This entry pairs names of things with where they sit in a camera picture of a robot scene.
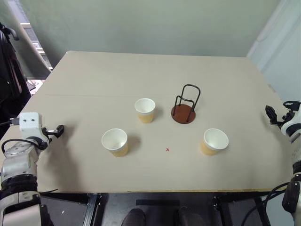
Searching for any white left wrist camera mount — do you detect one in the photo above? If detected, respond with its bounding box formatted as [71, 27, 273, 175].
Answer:
[18, 112, 44, 138]

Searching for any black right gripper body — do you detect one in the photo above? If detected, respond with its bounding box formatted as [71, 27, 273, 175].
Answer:
[274, 108, 295, 126]

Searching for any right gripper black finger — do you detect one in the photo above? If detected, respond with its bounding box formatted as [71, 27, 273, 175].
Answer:
[283, 100, 301, 111]
[265, 105, 279, 125]

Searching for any yellow paper cup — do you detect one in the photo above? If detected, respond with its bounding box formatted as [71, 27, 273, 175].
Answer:
[200, 128, 230, 156]
[101, 128, 129, 158]
[134, 98, 156, 124]

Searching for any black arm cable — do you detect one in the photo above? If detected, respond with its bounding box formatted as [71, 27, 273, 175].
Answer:
[1, 138, 36, 154]
[239, 180, 290, 226]

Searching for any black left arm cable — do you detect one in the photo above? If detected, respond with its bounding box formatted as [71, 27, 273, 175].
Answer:
[1, 138, 36, 154]

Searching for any brown wire cup holder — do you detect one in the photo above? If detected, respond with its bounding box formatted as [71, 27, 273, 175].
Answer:
[171, 84, 201, 124]

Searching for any pale blue curtain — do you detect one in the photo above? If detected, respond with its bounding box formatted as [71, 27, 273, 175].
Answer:
[246, 0, 301, 102]

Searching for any window with blinds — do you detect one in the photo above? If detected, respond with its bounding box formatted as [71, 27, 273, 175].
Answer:
[19, 22, 54, 71]

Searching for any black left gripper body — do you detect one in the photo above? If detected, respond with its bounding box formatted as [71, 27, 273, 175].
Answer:
[41, 127, 52, 145]

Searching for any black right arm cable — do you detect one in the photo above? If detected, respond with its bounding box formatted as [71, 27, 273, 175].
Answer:
[239, 180, 290, 226]

